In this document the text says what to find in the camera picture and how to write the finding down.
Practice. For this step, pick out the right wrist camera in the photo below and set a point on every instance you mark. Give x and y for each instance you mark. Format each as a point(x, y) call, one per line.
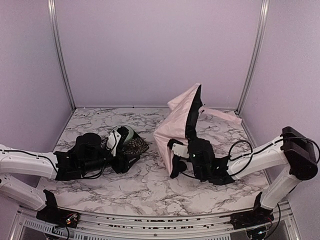
point(178, 148)

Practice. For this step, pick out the green ceramic bowl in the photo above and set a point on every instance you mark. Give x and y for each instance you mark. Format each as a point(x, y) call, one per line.
point(123, 134)

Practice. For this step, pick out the front aluminium rail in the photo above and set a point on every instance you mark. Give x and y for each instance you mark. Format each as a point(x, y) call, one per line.
point(100, 226)

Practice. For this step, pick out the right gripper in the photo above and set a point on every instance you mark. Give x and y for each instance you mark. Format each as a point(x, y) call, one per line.
point(191, 142)

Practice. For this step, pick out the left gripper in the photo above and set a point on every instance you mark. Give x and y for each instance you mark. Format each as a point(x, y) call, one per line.
point(119, 165)

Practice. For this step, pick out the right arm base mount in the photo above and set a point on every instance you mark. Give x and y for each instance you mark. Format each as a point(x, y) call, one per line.
point(251, 218)

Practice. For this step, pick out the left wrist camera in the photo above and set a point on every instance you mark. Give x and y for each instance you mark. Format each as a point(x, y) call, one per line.
point(112, 144)

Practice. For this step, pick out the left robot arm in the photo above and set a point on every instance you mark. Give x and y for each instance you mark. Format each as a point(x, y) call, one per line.
point(87, 159)

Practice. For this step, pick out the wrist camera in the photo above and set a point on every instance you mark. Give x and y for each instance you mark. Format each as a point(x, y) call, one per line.
point(178, 148)
point(112, 144)

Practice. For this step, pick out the pink and black umbrella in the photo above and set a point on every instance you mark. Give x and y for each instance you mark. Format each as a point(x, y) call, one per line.
point(181, 123)

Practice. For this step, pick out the right aluminium frame post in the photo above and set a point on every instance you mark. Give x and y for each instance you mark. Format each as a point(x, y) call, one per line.
point(258, 42)

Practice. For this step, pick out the black floral square plate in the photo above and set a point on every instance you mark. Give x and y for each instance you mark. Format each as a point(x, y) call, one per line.
point(136, 146)

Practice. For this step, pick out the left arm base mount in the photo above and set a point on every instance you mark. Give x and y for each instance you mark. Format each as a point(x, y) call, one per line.
point(60, 217)

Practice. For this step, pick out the aluminium frame post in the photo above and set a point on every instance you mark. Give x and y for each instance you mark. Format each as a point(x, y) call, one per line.
point(59, 52)
point(258, 42)

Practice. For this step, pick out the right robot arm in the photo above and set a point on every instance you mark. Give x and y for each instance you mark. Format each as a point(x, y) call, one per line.
point(291, 149)

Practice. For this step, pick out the left aluminium frame post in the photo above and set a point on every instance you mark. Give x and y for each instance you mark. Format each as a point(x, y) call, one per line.
point(59, 52)

